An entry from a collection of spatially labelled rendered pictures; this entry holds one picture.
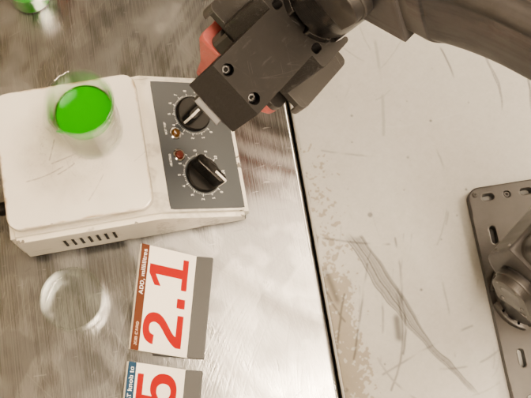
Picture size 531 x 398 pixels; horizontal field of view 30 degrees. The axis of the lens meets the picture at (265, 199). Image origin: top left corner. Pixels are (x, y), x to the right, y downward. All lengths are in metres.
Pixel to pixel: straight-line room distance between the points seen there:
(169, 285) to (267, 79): 0.27
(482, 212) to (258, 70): 0.33
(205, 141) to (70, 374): 0.23
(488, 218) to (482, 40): 0.37
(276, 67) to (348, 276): 0.28
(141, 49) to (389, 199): 0.27
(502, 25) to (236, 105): 0.19
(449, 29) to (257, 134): 0.38
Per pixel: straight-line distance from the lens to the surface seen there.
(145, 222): 0.83
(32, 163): 0.84
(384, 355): 0.88
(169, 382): 0.86
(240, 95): 0.64
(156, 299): 0.85
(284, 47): 0.67
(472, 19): 0.55
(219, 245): 0.89
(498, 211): 0.91
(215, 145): 0.87
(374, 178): 0.91
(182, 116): 0.86
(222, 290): 0.88
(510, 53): 0.55
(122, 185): 0.82
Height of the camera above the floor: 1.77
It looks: 75 degrees down
